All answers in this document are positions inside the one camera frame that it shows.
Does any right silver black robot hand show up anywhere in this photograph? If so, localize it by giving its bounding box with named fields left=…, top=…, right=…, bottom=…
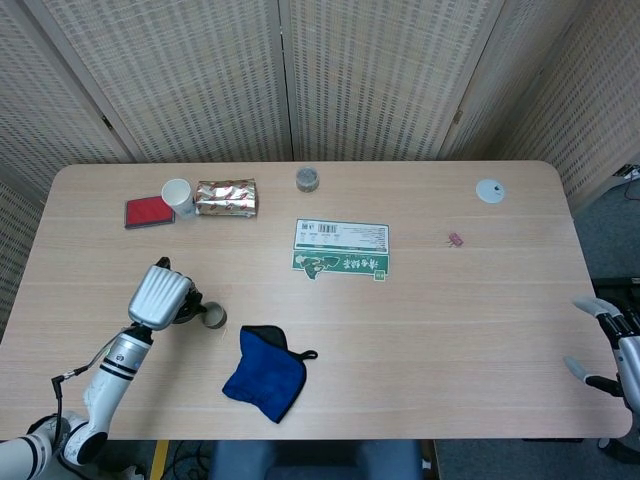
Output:
left=563, top=294, right=640, bottom=409

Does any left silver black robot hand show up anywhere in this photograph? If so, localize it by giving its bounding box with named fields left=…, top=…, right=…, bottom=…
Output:
left=127, top=256, right=206, bottom=332

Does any small black teapot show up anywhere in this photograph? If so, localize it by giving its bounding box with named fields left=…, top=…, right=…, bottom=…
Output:
left=169, top=294, right=207, bottom=326

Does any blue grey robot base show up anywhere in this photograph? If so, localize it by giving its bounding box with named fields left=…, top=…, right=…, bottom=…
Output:
left=207, top=439, right=426, bottom=480

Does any gold foil tea package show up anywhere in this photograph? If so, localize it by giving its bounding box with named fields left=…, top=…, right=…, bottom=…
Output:
left=193, top=177, right=260, bottom=220

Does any green white paper package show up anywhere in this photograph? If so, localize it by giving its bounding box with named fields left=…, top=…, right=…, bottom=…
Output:
left=290, top=218, right=391, bottom=283

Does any small dark teacup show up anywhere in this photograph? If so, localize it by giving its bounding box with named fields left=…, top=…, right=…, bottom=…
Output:
left=199, top=301, right=229, bottom=331

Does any black box beside table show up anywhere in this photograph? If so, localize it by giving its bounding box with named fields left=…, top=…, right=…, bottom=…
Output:
left=592, top=276, right=640, bottom=301

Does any red ink pad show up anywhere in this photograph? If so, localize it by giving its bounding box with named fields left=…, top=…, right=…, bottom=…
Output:
left=124, top=195, right=177, bottom=231

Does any white paper cup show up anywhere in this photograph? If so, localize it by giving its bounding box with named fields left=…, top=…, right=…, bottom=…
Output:
left=160, top=178, right=197, bottom=220

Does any blue cloth with black trim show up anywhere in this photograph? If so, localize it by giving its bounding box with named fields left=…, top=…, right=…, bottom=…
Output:
left=221, top=324, right=319, bottom=425

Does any yellow floor strip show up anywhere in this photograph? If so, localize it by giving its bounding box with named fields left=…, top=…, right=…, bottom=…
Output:
left=149, top=439, right=171, bottom=480

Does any small round clear jar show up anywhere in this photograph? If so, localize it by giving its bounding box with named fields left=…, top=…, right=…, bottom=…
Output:
left=294, top=167, right=321, bottom=193

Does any woven wooden folding screen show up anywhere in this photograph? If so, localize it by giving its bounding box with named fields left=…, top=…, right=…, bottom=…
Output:
left=0, top=0, right=640, bottom=341

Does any white round lid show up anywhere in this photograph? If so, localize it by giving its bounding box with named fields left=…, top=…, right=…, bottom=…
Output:
left=475, top=178, right=507, bottom=205

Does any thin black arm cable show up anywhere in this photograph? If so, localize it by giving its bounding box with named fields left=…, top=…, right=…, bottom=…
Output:
left=49, top=339, right=126, bottom=444

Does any black floor cable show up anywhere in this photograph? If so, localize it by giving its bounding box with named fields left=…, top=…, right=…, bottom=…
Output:
left=169, top=442, right=214, bottom=474

